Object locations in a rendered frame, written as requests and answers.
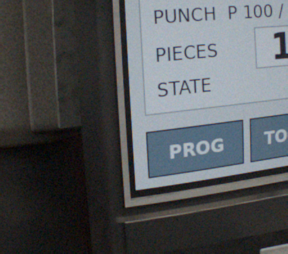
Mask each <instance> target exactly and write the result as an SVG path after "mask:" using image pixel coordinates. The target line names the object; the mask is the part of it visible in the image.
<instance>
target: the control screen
mask: <svg viewBox="0 0 288 254"><path fill-rule="evenodd" d="M125 18H126V30H127V51H128V62H129V83H130V104H131V116H132V138H133V149H134V170H135V182H136V190H139V189H144V188H157V187H162V186H167V185H174V184H179V183H187V182H192V181H200V180H205V179H213V178H218V177H224V176H230V175H234V174H242V173H247V172H255V171H259V170H263V169H268V168H275V167H283V166H287V165H288V66H280V67H274V68H263V69H256V62H255V39H254V27H262V26H283V25H288V0H125Z"/></svg>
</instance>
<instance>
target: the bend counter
mask: <svg viewBox="0 0 288 254"><path fill-rule="evenodd" d="M254 39H255V62H256V69H263V68H274V67H280V66H288V25H283V26H262V27H254Z"/></svg>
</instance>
